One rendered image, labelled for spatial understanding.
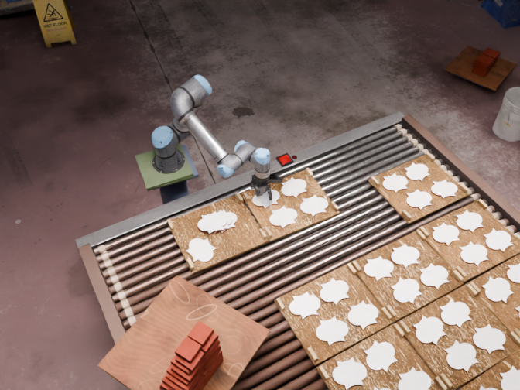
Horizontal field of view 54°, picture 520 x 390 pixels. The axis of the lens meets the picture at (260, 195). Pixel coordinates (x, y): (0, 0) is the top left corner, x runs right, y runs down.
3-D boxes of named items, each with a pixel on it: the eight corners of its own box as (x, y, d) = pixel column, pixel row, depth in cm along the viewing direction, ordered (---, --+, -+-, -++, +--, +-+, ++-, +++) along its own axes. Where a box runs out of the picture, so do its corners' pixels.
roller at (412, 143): (103, 274, 252) (100, 268, 249) (415, 141, 313) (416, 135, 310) (106, 282, 250) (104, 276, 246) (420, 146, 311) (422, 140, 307)
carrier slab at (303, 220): (241, 195, 279) (241, 193, 278) (306, 170, 291) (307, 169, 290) (270, 242, 259) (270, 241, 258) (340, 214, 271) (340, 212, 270)
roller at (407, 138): (100, 266, 255) (97, 261, 251) (409, 136, 316) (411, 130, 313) (103, 273, 252) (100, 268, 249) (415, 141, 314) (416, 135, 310)
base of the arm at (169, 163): (152, 156, 301) (148, 145, 294) (177, 148, 305) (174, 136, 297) (159, 174, 293) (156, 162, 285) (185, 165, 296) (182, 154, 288)
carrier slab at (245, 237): (166, 223, 267) (166, 221, 266) (237, 195, 279) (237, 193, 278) (193, 275, 247) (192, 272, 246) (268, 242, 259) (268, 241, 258)
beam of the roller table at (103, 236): (77, 246, 265) (74, 239, 261) (398, 118, 331) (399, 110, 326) (82, 258, 261) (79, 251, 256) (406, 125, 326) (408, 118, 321)
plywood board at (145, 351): (98, 367, 207) (97, 365, 205) (176, 276, 234) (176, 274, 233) (198, 439, 189) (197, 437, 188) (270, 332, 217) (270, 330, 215)
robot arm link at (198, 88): (162, 132, 294) (177, 83, 245) (181, 118, 301) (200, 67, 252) (176, 148, 294) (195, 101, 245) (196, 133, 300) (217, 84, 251)
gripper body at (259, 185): (250, 188, 270) (250, 172, 260) (265, 183, 272) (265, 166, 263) (257, 198, 265) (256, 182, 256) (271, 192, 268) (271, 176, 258)
